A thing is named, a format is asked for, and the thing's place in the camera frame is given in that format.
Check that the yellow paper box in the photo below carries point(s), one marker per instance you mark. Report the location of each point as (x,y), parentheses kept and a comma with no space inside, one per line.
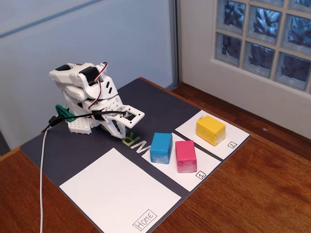
(209,131)

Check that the white sheet marked home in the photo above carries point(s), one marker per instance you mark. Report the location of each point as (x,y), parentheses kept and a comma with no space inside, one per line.
(116,189)

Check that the white sheet marked one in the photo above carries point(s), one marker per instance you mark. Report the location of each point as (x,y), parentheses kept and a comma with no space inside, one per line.
(206,165)

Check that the pink paper box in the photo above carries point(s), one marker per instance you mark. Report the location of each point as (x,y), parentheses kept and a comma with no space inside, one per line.
(185,155)

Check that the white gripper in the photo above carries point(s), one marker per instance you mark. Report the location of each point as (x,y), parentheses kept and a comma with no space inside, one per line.
(110,124)

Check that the dark grey printed mat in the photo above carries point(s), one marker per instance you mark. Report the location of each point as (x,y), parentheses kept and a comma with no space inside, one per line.
(73,150)

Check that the green table clamp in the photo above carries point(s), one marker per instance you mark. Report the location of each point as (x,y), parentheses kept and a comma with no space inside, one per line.
(63,112)

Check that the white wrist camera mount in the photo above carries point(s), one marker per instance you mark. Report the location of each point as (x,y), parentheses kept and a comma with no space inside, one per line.
(137,119)

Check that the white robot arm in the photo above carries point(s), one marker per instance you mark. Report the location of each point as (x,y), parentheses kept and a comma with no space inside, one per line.
(73,77)

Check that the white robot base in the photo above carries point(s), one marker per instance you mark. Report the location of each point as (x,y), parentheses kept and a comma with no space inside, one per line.
(77,126)

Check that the white sheet marked two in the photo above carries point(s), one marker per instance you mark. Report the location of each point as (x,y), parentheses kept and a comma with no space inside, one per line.
(187,128)

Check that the blue paper box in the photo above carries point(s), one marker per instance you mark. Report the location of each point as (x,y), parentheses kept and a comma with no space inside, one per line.
(160,148)

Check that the grey metal door post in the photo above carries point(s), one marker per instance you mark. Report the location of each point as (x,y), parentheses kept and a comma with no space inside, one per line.
(175,48)

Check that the glass block window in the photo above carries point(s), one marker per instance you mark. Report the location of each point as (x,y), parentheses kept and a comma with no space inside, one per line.
(262,19)

